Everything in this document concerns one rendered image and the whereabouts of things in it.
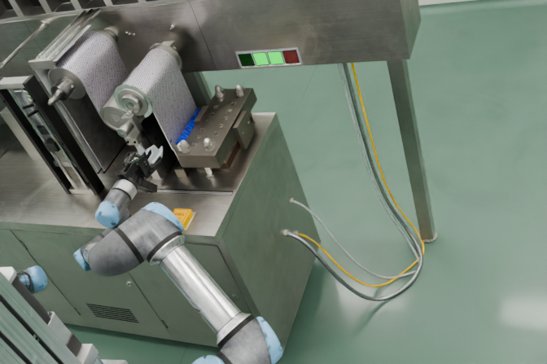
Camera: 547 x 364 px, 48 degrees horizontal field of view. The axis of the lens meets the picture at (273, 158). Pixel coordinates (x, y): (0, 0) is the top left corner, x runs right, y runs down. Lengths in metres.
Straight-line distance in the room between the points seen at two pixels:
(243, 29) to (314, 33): 0.26
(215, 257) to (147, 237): 0.61
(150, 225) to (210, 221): 0.51
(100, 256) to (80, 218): 0.78
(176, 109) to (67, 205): 0.59
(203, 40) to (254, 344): 1.21
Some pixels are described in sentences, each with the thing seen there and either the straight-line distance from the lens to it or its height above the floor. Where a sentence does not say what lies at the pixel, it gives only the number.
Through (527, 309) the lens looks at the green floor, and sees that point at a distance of 2.79.
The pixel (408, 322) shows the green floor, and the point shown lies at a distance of 2.77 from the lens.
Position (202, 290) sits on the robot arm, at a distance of 1.61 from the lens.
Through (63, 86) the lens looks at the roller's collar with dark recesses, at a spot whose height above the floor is 1.36.
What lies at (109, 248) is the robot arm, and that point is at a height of 1.27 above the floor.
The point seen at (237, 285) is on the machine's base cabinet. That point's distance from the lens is 2.31.
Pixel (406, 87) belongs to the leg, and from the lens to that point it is 2.41.
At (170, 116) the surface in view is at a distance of 2.29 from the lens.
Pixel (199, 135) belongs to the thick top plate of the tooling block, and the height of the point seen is 1.03.
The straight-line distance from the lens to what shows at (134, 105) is 2.19.
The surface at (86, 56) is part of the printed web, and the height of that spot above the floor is 1.39.
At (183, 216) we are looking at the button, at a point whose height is 0.92.
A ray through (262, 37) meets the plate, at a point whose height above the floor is 1.27.
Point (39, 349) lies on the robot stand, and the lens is 1.27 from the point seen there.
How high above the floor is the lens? 2.29
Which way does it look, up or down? 38 degrees down
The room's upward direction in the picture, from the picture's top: 21 degrees counter-clockwise
